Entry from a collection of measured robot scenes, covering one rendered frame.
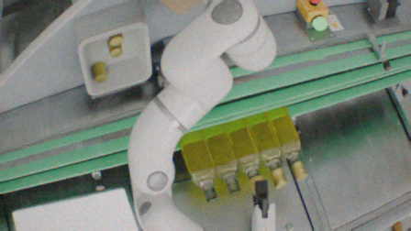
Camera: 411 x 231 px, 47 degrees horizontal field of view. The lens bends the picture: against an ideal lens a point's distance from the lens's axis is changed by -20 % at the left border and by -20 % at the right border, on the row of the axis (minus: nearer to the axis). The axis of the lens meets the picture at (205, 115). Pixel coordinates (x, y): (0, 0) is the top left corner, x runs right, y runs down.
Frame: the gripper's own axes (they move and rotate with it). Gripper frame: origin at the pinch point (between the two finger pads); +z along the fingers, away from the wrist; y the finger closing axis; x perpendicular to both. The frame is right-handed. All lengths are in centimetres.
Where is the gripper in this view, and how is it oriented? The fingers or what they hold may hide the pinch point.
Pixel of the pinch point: (260, 191)
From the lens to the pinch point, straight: 138.9
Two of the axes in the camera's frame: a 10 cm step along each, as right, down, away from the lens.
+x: -10.0, 0.3, -0.5
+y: 0.2, -5.3, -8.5
